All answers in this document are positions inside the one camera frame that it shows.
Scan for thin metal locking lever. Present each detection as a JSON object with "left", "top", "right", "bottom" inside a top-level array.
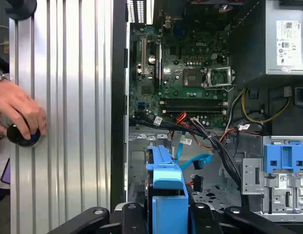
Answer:
[{"left": 204, "top": 83, "right": 237, "bottom": 93}]

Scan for disk power wire black connector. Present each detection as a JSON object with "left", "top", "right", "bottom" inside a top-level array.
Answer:
[{"left": 185, "top": 175, "right": 204, "bottom": 193}]

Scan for person's hand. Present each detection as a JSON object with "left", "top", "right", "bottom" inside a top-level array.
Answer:
[{"left": 0, "top": 79, "right": 47, "bottom": 140}]

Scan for black cable bundle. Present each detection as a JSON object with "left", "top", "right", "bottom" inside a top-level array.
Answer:
[{"left": 130, "top": 117, "right": 249, "bottom": 210}]

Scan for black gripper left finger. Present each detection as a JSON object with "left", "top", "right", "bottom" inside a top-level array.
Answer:
[{"left": 46, "top": 203, "right": 148, "bottom": 234}]

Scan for white expansion slot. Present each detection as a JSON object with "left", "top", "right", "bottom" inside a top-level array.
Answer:
[{"left": 141, "top": 37, "right": 145, "bottom": 74}]

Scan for black PC case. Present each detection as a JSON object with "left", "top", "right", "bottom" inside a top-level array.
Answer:
[{"left": 111, "top": 0, "right": 303, "bottom": 234}]

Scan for black RAM slot bank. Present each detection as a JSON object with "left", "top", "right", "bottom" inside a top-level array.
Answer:
[{"left": 160, "top": 97, "right": 227, "bottom": 115}]

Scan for yellow power wires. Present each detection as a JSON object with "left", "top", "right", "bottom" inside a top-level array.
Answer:
[{"left": 241, "top": 88, "right": 293, "bottom": 123}]

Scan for metal drive cage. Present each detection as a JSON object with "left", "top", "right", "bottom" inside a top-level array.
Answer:
[{"left": 241, "top": 136, "right": 303, "bottom": 219}]

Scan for grey power supply unit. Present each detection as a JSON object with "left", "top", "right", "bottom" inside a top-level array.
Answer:
[{"left": 264, "top": 0, "right": 303, "bottom": 75}]

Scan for blue disk data wire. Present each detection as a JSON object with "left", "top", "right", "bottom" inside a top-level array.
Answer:
[{"left": 175, "top": 128, "right": 213, "bottom": 171}]

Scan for blue drive cage latch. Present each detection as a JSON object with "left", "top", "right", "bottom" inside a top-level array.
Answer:
[{"left": 263, "top": 143, "right": 303, "bottom": 174}]

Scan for orange red wire bundle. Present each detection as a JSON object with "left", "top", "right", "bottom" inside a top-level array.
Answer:
[{"left": 174, "top": 111, "right": 231, "bottom": 151}]

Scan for round black tool blue ring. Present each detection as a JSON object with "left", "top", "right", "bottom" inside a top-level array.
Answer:
[{"left": 6, "top": 123, "right": 41, "bottom": 147}]

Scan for metal socket cover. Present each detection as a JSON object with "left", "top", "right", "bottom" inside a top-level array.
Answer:
[{"left": 204, "top": 66, "right": 237, "bottom": 91}]

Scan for green motherboard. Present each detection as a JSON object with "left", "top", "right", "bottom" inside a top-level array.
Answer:
[{"left": 129, "top": 14, "right": 230, "bottom": 130}]

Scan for CPU socket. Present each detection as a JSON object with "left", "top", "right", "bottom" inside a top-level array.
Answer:
[{"left": 182, "top": 67, "right": 206, "bottom": 88}]

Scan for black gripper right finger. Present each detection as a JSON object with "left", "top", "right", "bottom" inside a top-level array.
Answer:
[{"left": 191, "top": 203, "right": 298, "bottom": 234}]

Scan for hard disk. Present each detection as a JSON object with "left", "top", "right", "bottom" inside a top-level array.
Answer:
[{"left": 144, "top": 145, "right": 190, "bottom": 234}]

